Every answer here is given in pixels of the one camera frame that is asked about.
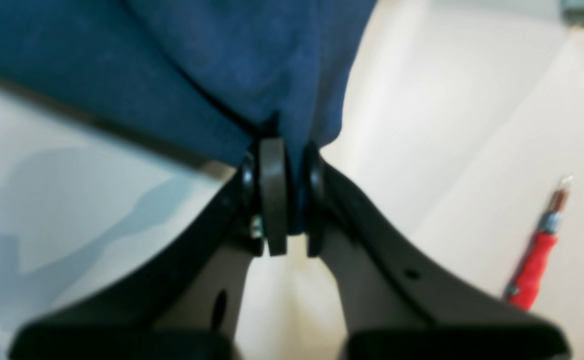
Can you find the red handled screwdriver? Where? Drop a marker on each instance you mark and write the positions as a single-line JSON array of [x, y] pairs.
[[524, 286]]

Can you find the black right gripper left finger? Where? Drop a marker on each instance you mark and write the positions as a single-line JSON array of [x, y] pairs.
[[183, 303]]

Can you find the dark blue T-shirt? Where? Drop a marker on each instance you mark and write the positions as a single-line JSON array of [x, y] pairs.
[[210, 76]]

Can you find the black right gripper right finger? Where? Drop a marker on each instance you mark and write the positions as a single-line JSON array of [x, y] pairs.
[[399, 303]]

